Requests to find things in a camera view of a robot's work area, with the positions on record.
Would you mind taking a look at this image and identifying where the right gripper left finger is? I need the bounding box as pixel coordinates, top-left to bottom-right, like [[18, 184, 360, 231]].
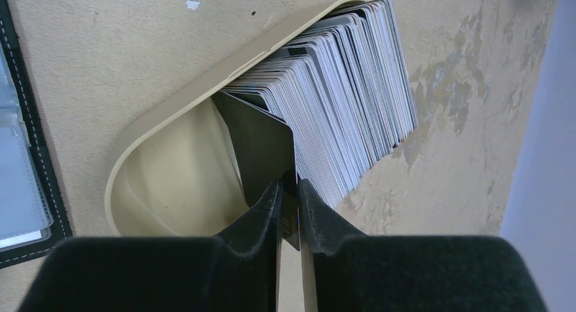
[[20, 180, 283, 311]]

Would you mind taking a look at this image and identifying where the beige plastic tray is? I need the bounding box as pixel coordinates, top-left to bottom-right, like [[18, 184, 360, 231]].
[[104, 0, 367, 237]]

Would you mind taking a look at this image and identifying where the stack of credit cards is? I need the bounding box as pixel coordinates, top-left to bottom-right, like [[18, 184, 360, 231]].
[[216, 0, 418, 207]]

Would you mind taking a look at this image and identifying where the dark credit card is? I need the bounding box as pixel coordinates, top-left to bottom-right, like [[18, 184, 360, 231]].
[[212, 92, 301, 251]]

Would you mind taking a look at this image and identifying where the black leather card holder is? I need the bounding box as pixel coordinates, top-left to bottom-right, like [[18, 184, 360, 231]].
[[1, 0, 73, 268]]

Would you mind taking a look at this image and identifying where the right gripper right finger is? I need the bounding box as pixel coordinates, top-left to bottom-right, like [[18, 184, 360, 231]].
[[298, 179, 546, 311]]

